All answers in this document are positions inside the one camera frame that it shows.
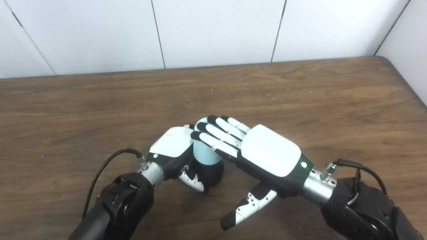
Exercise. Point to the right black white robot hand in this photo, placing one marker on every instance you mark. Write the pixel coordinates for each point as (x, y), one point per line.
(273, 153)

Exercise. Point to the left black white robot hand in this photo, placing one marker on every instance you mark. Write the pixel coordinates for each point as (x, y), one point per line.
(171, 143)

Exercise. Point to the black funnel-shaped nozzle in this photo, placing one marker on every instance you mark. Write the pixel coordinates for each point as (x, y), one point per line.
(213, 173)

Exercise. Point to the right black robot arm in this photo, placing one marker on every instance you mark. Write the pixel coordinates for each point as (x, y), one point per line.
(363, 210)

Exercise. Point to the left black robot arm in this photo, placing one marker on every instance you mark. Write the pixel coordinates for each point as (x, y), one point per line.
(120, 203)

